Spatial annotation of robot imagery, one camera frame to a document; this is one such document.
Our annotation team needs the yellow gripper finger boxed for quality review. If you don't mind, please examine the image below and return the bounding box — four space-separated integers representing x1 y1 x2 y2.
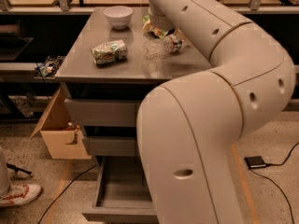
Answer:
174 30 187 43

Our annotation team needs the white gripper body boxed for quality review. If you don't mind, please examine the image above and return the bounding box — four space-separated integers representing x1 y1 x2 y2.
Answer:
149 7 175 31

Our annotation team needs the clear plastic water bottle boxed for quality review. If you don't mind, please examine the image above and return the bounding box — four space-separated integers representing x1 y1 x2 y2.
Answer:
143 35 182 59

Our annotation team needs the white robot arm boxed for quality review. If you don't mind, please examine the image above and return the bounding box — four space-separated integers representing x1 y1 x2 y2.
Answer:
137 0 296 224

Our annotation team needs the grey drawer cabinet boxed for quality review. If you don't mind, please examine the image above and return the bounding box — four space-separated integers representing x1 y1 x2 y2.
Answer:
54 6 213 224

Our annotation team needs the grey top drawer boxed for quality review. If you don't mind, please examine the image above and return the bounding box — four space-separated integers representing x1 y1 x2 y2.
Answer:
64 99 139 127

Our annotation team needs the grey middle drawer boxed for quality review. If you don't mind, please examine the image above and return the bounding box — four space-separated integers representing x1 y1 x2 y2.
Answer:
82 136 138 157

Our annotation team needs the grey open bottom drawer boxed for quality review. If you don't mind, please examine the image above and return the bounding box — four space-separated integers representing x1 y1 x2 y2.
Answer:
82 157 159 224

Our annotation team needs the green chip bag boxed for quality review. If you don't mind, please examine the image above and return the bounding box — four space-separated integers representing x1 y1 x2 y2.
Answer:
142 15 168 38

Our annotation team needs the white bowl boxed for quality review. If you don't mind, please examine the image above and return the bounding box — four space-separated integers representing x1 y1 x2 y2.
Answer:
104 6 133 29

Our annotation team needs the crushed green white can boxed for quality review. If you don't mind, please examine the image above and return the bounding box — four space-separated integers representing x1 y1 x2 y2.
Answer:
91 39 128 65

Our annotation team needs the black foot pedal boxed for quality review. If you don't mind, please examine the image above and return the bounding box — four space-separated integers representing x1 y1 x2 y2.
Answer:
245 156 266 169

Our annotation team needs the cardboard box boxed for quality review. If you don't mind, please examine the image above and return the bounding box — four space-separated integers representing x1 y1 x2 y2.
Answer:
31 88 91 160

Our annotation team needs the grey side shelf left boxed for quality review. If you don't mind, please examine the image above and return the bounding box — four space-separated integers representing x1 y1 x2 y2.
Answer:
0 63 57 83

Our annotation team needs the black object on floor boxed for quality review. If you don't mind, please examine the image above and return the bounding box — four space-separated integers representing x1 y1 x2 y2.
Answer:
7 163 32 175

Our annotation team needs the white red sneaker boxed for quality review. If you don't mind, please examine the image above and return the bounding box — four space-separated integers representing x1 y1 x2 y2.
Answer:
0 184 42 208

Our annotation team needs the black floor cable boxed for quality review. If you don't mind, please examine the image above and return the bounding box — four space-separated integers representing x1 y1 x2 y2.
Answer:
36 164 98 224

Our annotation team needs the black pedal cable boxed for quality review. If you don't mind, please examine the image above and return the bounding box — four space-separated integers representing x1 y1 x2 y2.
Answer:
249 141 299 224

